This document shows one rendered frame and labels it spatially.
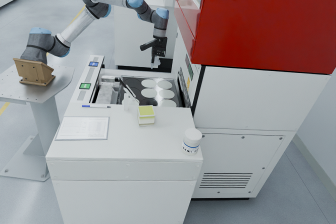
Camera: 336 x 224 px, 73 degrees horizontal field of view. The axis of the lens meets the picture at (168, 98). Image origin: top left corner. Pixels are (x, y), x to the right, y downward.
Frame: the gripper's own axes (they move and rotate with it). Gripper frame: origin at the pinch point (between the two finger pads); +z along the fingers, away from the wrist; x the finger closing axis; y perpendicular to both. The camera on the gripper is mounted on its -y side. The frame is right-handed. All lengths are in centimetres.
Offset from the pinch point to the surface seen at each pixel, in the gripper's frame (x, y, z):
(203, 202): -21, 56, 101
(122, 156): -67, -12, 14
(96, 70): 0.1, -33.4, 7.2
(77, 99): -29.8, -37.5, 11.7
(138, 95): -15.2, -6.4, 13.5
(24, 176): 2, -86, 106
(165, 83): -0.1, 11.3, 10.5
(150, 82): 0.1, 1.4, 11.2
